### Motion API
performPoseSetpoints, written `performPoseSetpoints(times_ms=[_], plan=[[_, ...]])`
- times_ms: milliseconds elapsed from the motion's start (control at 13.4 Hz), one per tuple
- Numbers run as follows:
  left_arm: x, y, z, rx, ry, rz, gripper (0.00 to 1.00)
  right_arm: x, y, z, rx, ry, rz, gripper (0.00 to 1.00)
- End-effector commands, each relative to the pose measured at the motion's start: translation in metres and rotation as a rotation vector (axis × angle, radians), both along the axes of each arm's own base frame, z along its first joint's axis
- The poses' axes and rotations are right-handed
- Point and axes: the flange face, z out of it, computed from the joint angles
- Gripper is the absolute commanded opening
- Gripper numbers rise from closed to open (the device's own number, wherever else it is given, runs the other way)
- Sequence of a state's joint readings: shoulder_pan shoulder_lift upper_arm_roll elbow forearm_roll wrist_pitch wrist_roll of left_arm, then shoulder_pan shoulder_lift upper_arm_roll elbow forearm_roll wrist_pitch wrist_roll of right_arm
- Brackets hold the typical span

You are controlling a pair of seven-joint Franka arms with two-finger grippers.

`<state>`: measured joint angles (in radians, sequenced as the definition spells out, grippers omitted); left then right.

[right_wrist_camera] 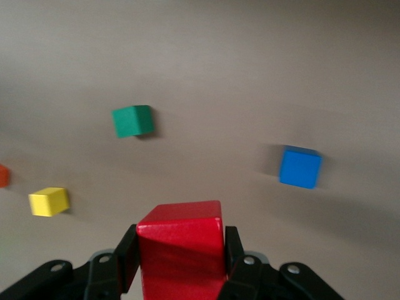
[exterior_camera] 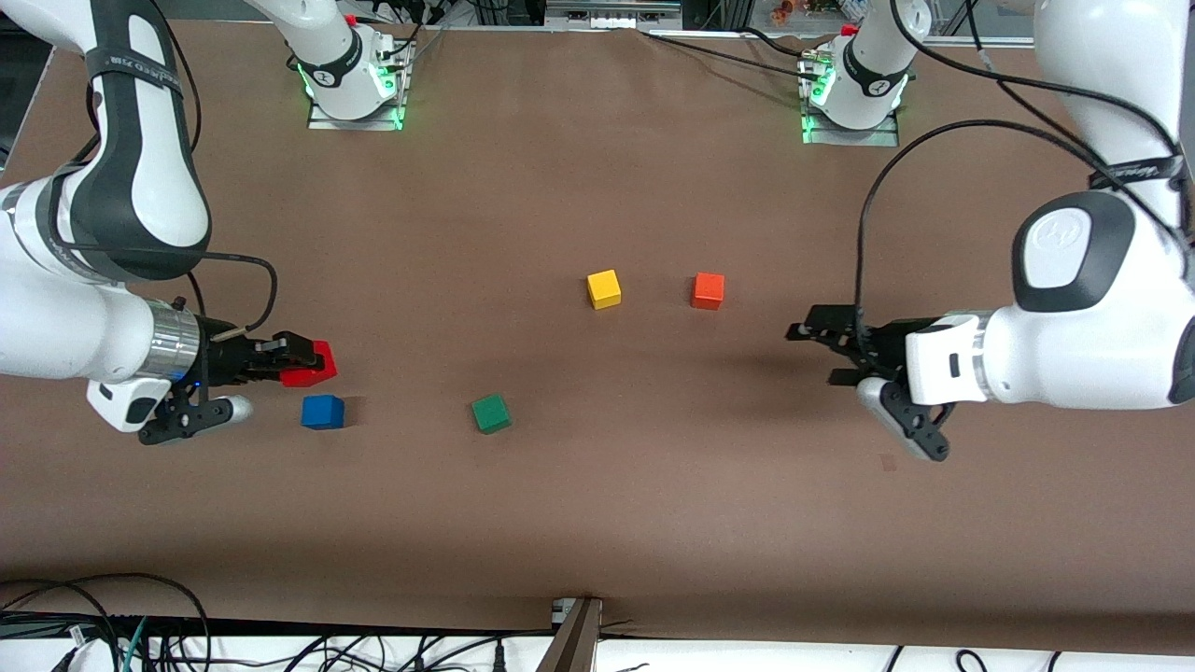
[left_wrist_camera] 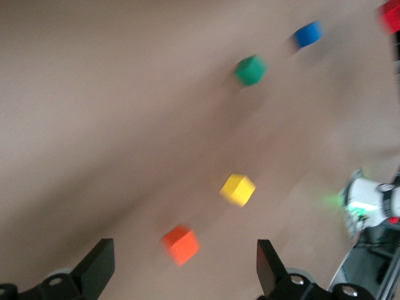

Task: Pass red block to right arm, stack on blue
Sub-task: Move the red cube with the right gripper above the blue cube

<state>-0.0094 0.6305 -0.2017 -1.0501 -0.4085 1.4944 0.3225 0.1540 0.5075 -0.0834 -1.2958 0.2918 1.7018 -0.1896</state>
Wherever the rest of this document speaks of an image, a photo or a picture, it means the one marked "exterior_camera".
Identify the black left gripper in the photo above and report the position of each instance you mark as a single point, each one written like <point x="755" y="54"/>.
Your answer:
<point x="887" y="340"/>

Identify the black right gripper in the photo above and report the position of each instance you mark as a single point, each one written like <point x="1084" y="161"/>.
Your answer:
<point x="224" y="362"/>

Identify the red wooden block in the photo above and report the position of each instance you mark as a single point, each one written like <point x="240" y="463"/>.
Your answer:
<point x="317" y="375"/>

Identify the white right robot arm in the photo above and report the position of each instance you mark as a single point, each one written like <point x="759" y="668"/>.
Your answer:
<point x="140" y="168"/>

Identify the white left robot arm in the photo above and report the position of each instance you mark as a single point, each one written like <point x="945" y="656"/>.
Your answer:
<point x="1074" y="355"/>

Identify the blue wooden block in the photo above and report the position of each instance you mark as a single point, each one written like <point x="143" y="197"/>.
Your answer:
<point x="322" y="412"/>

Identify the orange wooden block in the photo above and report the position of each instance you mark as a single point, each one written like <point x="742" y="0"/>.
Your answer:
<point x="708" y="291"/>

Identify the green wooden block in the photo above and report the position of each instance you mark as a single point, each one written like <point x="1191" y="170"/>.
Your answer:
<point x="490" y="413"/>

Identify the yellow wooden block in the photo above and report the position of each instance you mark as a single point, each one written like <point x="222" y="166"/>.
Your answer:
<point x="604" y="289"/>

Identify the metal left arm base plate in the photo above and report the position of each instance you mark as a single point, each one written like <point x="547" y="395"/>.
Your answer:
<point x="878" y="138"/>

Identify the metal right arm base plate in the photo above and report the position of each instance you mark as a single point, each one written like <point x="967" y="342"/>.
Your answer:
<point x="373" y="123"/>

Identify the aluminium camera post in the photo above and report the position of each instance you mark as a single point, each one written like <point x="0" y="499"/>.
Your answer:
<point x="574" y="644"/>

